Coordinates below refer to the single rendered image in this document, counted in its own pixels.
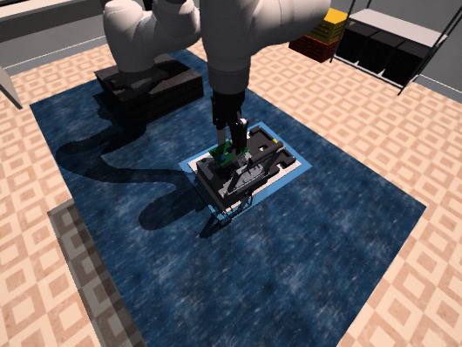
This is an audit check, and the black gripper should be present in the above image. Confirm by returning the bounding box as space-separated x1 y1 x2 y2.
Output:
211 90 249 162

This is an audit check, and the green circuit board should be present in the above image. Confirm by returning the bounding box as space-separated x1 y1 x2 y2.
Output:
208 140 249 166

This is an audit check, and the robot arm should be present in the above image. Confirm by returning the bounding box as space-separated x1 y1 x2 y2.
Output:
103 0 331 94

